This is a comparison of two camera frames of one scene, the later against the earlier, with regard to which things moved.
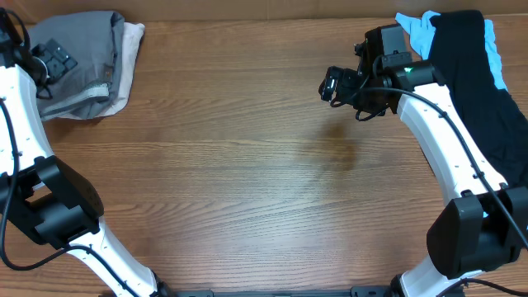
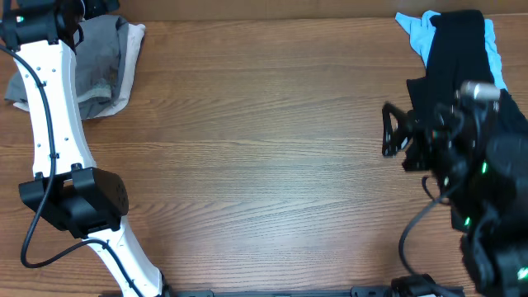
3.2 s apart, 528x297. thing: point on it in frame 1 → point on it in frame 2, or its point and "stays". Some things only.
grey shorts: x=93 y=40 stays
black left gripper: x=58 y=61 → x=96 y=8
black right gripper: x=345 y=78 → x=427 y=136
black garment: x=485 y=108 stays
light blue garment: x=419 y=25 stays
